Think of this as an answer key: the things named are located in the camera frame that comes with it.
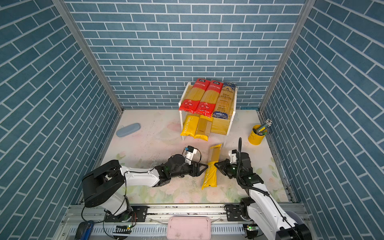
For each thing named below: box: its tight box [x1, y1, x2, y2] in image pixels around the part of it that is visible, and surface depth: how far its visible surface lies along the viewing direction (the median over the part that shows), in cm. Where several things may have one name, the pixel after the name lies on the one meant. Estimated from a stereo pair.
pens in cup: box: [256, 118, 273, 135], surface depth 96 cm
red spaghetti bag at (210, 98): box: [195, 80, 224, 118], surface depth 80 cm
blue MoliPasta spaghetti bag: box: [212, 82, 237, 120], surface depth 78 cm
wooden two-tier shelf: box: [178, 81, 238, 140], surface depth 82 cm
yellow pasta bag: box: [194, 115, 214, 142], surface depth 88 cm
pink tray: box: [166, 216, 212, 240], surface depth 69 cm
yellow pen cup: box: [248, 124, 266, 146], surface depth 98 cm
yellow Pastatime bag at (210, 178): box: [201, 143, 222, 190], surface depth 80 cm
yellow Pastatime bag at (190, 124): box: [180, 112, 201, 137], surface depth 90 cm
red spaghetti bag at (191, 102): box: [178, 78, 211, 114], surface depth 81 cm
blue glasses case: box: [116, 123, 141, 138], surface depth 109 cm
